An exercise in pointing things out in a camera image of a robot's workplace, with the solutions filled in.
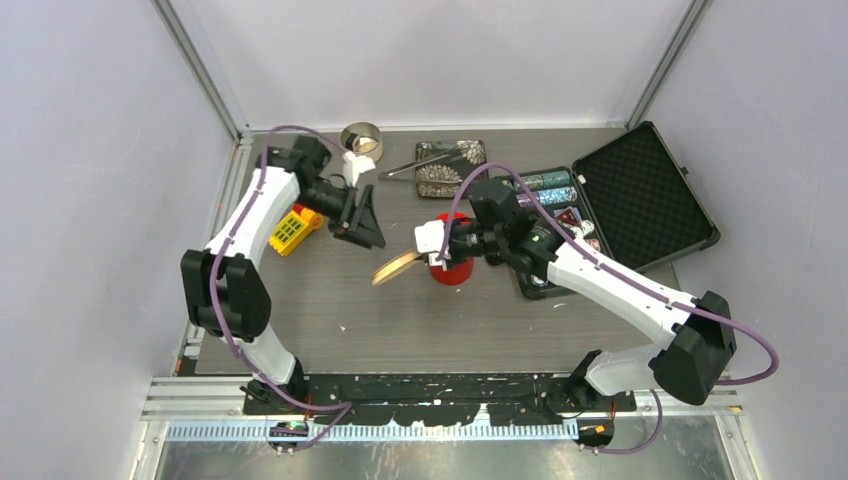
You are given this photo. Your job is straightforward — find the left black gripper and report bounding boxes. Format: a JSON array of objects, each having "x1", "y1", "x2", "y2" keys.
[{"x1": 294, "y1": 180, "x2": 385, "y2": 250}]

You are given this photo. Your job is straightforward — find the red cylindrical container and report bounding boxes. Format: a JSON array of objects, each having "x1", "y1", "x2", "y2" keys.
[{"x1": 427, "y1": 211, "x2": 476, "y2": 287}]

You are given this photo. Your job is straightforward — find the beige round lid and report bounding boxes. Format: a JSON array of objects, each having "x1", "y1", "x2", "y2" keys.
[{"x1": 371, "y1": 249, "x2": 422, "y2": 286}]

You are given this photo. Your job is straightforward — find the metal tongs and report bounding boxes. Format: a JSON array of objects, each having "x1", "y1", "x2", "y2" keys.
[{"x1": 377, "y1": 146, "x2": 477, "y2": 186}]

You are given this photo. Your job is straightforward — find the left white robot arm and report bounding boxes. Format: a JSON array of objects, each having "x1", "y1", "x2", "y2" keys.
[{"x1": 180, "y1": 135, "x2": 386, "y2": 414}]

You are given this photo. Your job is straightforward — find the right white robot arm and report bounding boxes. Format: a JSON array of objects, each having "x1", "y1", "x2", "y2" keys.
[{"x1": 429, "y1": 179, "x2": 737, "y2": 411}]

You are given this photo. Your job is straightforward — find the yellow red toy block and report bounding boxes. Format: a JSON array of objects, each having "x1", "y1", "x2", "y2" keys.
[{"x1": 268, "y1": 204, "x2": 324, "y2": 256}]

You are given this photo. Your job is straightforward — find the black floral square plate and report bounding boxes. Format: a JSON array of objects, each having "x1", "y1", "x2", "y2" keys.
[{"x1": 414, "y1": 139, "x2": 487, "y2": 199}]

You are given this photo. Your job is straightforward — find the beige round metal bowl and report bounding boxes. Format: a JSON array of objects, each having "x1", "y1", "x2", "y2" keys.
[{"x1": 340, "y1": 121, "x2": 384, "y2": 162}]

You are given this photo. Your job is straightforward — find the black poker chip case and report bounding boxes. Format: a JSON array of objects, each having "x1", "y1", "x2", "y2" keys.
[{"x1": 501, "y1": 121, "x2": 720, "y2": 273}]

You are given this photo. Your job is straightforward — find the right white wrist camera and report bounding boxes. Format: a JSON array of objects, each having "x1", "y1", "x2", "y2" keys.
[{"x1": 413, "y1": 219, "x2": 448, "y2": 271}]

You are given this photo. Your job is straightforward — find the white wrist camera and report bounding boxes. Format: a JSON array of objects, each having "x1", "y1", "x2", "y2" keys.
[
  {"x1": 413, "y1": 219, "x2": 448, "y2": 271},
  {"x1": 342, "y1": 151, "x2": 375, "y2": 187}
]

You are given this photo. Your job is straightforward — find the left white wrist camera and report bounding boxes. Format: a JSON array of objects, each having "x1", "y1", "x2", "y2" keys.
[{"x1": 342, "y1": 151, "x2": 375, "y2": 187}]

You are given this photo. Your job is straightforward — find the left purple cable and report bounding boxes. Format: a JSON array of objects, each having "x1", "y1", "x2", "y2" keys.
[{"x1": 208, "y1": 124, "x2": 356, "y2": 453}]

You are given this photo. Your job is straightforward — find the purple cable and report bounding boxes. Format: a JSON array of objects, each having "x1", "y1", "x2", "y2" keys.
[
  {"x1": 208, "y1": 124, "x2": 356, "y2": 453},
  {"x1": 437, "y1": 162, "x2": 781, "y2": 457}
]

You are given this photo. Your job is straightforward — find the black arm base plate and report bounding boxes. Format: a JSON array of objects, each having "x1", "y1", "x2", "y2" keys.
[{"x1": 240, "y1": 373, "x2": 636, "y2": 427}]

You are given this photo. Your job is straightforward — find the aluminium front rail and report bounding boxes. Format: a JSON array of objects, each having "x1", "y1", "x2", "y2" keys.
[{"x1": 141, "y1": 376, "x2": 744, "y2": 449}]

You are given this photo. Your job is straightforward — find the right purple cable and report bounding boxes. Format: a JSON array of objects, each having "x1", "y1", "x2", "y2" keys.
[{"x1": 437, "y1": 162, "x2": 781, "y2": 457}]

